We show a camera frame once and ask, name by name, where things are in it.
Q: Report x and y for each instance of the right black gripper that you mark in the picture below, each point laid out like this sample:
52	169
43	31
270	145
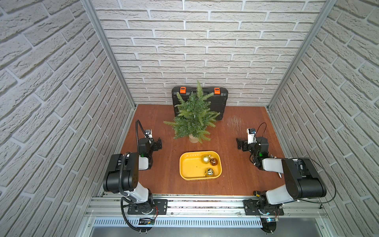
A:
240	144

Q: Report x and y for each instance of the yellow plastic tray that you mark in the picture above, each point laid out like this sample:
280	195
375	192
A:
192	168

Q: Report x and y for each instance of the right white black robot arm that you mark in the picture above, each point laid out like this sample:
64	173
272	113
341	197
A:
300	177

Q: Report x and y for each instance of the brown shiny ball ornament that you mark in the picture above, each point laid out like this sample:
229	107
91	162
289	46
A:
214	162

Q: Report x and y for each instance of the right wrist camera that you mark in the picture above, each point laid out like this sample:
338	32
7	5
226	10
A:
251	136

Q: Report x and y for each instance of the small green christmas tree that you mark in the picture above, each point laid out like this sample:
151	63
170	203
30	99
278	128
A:
194	116

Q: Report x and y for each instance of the black tool case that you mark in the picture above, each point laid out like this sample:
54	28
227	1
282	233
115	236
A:
217	101

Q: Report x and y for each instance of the aluminium mounting rail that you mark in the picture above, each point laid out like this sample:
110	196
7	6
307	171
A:
197	211

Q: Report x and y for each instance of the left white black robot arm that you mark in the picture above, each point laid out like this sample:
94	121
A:
122	177

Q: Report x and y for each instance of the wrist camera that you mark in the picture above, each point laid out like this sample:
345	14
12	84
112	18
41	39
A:
148	133
251	136

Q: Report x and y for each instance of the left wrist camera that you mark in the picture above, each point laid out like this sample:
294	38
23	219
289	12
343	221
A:
148	133

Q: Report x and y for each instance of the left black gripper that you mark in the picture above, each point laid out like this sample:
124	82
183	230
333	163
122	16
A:
155	144

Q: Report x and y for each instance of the shiny gold ball ornament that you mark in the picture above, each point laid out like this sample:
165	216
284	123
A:
209	172

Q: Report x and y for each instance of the matte gold ball ornament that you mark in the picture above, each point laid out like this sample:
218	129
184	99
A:
205	159

